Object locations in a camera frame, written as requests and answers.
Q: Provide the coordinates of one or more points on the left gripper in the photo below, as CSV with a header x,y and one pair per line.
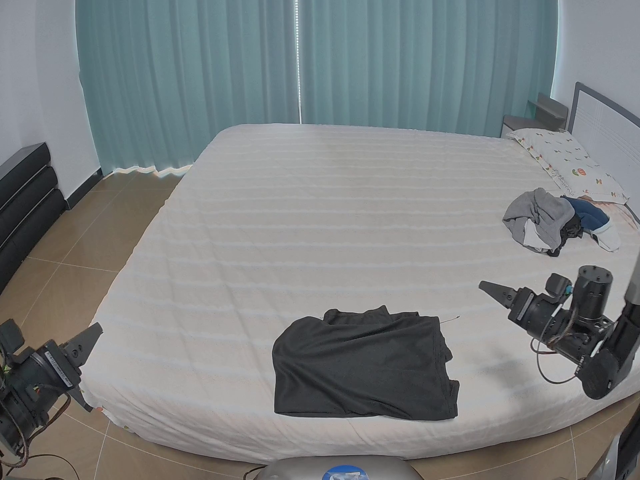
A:
x,y
42,373

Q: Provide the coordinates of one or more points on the grey bedside table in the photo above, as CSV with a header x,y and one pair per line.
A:
x,y
547,113

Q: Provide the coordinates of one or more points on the white printed pillow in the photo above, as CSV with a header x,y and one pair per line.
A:
x,y
570,163

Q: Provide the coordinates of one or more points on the black shorts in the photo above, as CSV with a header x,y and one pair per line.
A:
x,y
360,363

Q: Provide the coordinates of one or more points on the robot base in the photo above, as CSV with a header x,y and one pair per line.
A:
x,y
340,470

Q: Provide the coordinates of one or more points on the blue-green curtain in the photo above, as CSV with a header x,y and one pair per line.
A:
x,y
190,68
425,48

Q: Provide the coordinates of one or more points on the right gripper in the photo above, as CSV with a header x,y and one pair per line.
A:
x,y
537,315

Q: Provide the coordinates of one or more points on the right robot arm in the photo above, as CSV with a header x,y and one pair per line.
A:
x,y
592,293

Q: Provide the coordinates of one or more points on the bed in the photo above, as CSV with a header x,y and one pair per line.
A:
x,y
325,218

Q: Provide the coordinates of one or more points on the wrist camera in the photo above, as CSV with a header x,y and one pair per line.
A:
x,y
11,337
557,288

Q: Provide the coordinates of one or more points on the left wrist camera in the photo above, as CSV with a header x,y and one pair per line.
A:
x,y
11,337

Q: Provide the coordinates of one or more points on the pile of clothes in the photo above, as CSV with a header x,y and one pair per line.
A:
x,y
545,213

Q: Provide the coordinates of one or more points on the black chest of drawers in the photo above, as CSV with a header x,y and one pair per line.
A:
x,y
27,203

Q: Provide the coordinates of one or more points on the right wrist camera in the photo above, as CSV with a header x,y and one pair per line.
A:
x,y
557,288

